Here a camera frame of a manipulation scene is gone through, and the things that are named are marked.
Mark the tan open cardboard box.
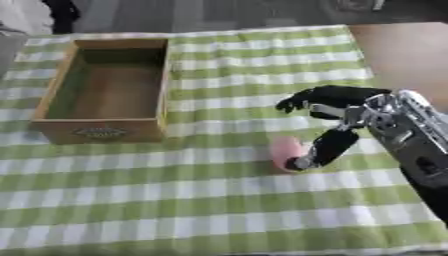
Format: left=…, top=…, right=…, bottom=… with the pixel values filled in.
left=29, top=38, right=172, bottom=145

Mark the black object on floor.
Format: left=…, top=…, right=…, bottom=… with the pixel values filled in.
left=40, top=0, right=83, bottom=35

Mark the pink round toy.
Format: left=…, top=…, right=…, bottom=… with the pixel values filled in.
left=269, top=134, right=308, bottom=173

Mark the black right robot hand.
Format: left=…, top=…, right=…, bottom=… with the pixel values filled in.
left=274, top=85, right=394, bottom=172

